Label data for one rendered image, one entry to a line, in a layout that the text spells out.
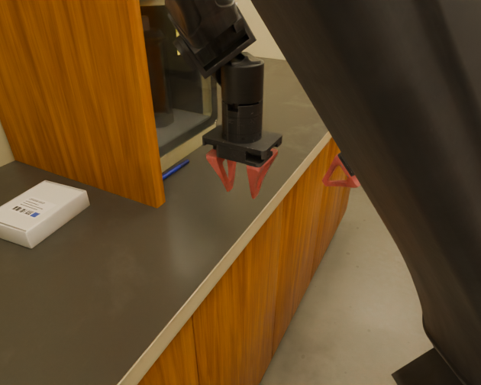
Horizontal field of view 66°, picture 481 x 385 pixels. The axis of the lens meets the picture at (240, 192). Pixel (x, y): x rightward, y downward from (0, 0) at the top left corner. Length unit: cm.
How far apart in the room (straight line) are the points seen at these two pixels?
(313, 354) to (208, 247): 109
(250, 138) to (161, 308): 30
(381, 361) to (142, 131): 138
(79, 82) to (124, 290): 42
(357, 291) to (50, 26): 169
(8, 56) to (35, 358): 64
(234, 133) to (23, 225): 47
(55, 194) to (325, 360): 126
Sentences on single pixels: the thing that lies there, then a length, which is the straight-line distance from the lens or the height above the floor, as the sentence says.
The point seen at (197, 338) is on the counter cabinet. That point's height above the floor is 76.
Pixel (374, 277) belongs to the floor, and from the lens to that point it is 209.
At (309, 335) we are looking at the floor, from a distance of 177.
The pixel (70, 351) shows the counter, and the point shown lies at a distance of 61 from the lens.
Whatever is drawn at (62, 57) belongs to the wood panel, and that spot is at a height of 124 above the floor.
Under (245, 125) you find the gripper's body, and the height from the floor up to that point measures 121.
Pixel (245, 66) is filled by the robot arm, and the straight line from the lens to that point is 48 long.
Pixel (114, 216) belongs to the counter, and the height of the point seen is 94.
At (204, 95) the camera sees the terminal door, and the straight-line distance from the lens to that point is 105.
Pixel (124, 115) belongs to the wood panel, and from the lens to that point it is 77.
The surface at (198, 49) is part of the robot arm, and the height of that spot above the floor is 132.
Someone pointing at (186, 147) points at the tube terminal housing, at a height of 97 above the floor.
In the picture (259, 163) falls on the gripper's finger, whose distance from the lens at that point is 51.
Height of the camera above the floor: 140
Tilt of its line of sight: 32 degrees down
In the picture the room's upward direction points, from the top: straight up
